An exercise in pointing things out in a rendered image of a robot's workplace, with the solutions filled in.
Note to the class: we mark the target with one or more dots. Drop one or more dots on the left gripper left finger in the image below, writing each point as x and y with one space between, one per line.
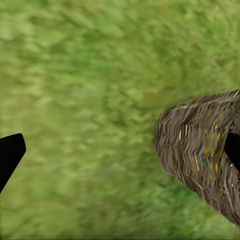
12 149

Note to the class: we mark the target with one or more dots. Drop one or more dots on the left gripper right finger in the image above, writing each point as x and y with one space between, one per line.
232 149

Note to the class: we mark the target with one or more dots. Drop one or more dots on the wicker basket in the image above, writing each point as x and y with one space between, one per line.
188 141

